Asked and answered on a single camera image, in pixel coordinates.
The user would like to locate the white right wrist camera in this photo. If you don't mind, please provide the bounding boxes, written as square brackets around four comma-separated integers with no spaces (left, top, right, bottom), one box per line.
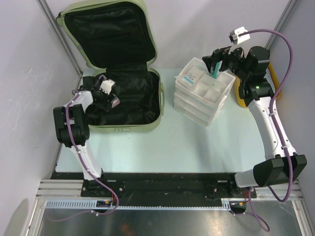
[229,27,250,45]

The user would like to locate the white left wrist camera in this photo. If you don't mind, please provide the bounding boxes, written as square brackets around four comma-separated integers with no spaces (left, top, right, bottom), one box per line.
[99,79,115,95]

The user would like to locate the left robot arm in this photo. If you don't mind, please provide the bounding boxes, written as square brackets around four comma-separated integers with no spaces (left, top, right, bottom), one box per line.
[53,74,120,197]

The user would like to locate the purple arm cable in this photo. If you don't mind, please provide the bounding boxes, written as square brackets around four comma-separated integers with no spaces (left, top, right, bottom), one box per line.
[240,29,295,232]
[46,75,120,222]

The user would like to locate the green hard-shell suitcase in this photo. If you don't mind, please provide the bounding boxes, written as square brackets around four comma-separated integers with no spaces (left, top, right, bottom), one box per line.
[56,0,164,132]

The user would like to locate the aluminium frame rail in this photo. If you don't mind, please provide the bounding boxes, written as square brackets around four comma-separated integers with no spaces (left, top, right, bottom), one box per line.
[36,179,304,201]

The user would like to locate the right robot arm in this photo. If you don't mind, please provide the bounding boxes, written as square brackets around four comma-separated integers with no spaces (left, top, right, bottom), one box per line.
[202,46,307,197]

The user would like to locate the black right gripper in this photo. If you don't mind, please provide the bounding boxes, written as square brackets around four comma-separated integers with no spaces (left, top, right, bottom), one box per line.
[202,41,250,81]

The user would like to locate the white slotted cable duct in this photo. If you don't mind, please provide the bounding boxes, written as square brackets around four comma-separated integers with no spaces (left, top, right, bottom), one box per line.
[45,199,232,211]

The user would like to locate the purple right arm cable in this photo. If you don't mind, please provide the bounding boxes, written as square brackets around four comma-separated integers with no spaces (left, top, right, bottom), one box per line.
[240,29,295,232]

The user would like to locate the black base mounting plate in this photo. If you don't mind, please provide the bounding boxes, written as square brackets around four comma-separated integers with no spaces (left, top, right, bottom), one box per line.
[50,172,258,208]

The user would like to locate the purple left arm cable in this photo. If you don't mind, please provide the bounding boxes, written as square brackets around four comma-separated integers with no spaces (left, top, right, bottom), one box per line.
[46,75,120,222]

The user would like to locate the white plastic drawer organizer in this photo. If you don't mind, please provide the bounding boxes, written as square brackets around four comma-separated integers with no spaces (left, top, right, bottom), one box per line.
[173,58,236,128]

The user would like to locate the teal toothpaste tube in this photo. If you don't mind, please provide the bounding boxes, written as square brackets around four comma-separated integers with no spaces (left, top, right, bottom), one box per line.
[210,61,222,79]

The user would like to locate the yellow plastic basket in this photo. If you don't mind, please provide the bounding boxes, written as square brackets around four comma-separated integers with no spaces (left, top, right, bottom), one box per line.
[234,63,280,108]

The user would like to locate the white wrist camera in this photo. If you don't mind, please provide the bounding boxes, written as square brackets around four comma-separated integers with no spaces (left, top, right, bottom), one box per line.
[229,27,250,45]
[99,79,115,95]

